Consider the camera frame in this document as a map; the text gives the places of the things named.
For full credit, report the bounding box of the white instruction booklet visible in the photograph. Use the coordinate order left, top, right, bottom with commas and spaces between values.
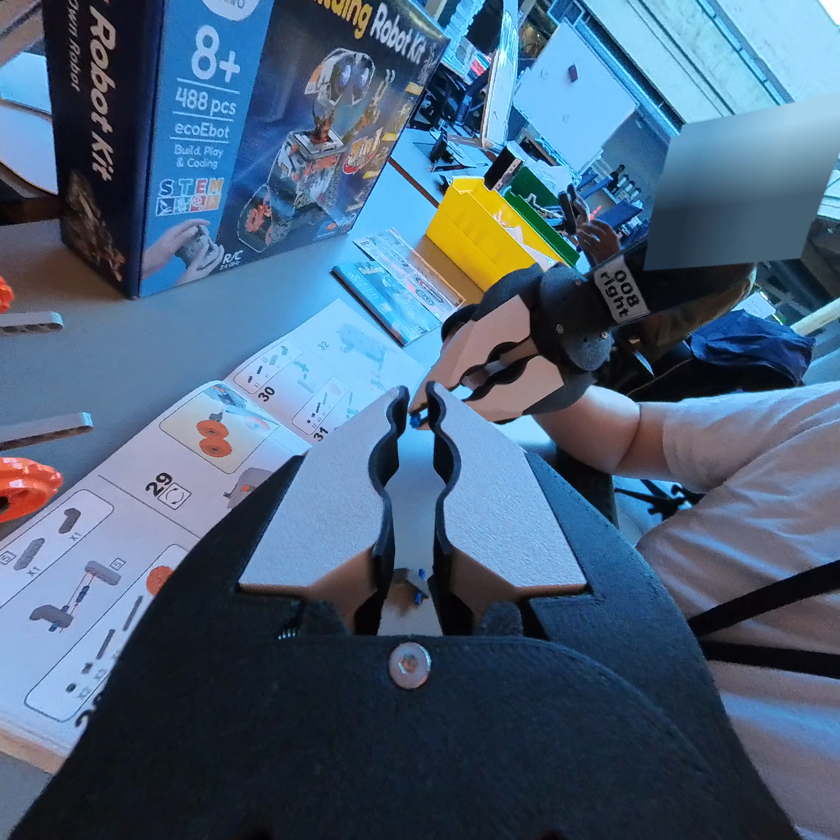
0, 298, 429, 757

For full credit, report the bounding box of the white stand base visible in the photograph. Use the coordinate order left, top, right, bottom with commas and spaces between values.
0, 52, 60, 196

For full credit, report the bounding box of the small blue booklet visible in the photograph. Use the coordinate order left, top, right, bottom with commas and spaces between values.
332, 261, 442, 347

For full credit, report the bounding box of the person's right forearm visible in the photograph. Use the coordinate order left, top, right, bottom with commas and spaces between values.
538, 384, 670, 478

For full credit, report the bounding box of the grey desk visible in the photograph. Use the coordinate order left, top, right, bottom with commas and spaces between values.
0, 128, 657, 840

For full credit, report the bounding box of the dark blue cloth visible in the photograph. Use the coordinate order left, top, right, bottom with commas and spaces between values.
689, 310, 816, 389

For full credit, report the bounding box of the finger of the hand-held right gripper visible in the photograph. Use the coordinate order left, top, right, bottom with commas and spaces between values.
462, 353, 570, 424
409, 294, 537, 429

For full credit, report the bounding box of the yellow plastic bin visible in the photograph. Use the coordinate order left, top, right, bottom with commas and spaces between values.
425, 176, 567, 294

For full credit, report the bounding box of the black harness strap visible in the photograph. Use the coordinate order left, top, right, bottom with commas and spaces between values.
686, 576, 840, 639
701, 640, 840, 681

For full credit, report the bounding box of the blue robot kit box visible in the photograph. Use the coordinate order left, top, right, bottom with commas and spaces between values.
42, 0, 454, 301

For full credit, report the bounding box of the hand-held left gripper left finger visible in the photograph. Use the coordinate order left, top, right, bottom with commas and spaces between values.
239, 386, 410, 635

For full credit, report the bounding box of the grey orange toy robot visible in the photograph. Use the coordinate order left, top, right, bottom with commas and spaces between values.
0, 276, 95, 526

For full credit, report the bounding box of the white whiteboard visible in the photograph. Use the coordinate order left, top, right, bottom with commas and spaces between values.
512, 23, 642, 176

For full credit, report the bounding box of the dark grey short beam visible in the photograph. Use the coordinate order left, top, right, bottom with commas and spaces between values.
392, 566, 432, 606

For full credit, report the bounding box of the green plastic bin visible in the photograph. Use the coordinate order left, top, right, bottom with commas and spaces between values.
502, 185, 583, 268

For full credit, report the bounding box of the black flat pad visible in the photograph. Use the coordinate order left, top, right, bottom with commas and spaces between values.
0, 192, 64, 228

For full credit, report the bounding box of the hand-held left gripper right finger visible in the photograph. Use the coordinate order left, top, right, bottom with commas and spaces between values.
425, 381, 588, 635

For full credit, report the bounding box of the clear bagged leaflet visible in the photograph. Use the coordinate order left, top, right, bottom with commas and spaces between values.
354, 227, 467, 309

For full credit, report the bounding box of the white t-shirt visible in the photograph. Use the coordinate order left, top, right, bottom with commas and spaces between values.
635, 381, 840, 840

